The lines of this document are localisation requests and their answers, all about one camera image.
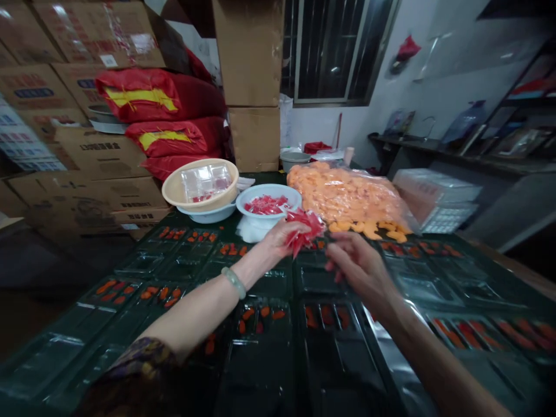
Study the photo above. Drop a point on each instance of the grey plastic bucket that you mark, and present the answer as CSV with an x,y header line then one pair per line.
x,y
295,161

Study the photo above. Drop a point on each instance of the pink plastic cup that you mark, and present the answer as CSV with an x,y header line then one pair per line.
x,y
349,155

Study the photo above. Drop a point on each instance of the red bag on wall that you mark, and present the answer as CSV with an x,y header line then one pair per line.
x,y
406,51

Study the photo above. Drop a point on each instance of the person's left hand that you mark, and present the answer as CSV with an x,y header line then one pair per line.
x,y
280,241

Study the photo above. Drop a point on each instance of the barred window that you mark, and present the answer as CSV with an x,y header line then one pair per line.
x,y
339,48

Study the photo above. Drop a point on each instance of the heap of red sachets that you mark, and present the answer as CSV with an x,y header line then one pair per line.
x,y
266,204

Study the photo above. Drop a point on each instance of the person's left fingers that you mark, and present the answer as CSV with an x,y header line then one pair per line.
x,y
299,230

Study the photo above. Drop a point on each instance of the red sack with yellow band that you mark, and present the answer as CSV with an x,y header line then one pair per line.
x,y
152,95
178,137

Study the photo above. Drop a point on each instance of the plain red sack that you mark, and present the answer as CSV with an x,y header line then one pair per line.
x,y
169,165

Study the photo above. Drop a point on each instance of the white plastic bag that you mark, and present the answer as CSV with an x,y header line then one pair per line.
x,y
252,232

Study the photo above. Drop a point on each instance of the loose pile of orange slices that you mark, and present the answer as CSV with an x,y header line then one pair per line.
x,y
373,229

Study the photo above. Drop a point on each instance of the dark counter with sink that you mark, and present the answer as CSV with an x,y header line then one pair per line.
x,y
456,160

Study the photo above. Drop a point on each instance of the person's right fingers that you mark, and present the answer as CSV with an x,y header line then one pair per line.
x,y
339,256

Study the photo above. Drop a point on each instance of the stack of printed cardboard cartons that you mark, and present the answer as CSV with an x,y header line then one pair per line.
x,y
65,130

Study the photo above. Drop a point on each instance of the small plain cardboard box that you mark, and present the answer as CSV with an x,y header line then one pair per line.
x,y
254,139

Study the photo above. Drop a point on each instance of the light blue plastic basin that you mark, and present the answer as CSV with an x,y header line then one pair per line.
x,y
208,215

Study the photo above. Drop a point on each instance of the rows of clear plastic trays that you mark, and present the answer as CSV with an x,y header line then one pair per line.
x,y
265,378

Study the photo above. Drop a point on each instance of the person's right hand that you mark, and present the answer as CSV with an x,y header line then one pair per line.
x,y
362,267

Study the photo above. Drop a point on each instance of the clear compartment tray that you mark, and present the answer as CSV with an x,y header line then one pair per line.
x,y
206,182

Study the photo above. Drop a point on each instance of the clear bag of orange pieces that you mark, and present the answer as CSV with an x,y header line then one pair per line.
x,y
347,195

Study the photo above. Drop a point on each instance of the beige plastic basin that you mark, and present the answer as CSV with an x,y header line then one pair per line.
x,y
182,197

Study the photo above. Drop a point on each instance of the bunch of red sachets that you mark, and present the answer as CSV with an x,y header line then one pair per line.
x,y
307,228

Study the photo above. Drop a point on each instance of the large blue water bottle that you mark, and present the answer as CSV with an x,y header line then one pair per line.
x,y
465,121

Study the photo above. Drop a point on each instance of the white plastic bowl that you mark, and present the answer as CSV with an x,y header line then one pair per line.
x,y
260,219

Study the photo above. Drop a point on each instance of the tall plain cardboard box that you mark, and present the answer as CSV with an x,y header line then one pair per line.
x,y
249,52

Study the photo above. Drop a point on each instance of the wrapped stack of clear packs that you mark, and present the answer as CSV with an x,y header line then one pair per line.
x,y
438,200

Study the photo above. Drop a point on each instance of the red orange snack pieces group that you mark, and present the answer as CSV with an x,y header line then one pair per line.
x,y
114,288

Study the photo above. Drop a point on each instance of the dark wooden shelf unit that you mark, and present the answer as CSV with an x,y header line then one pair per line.
x,y
527,104

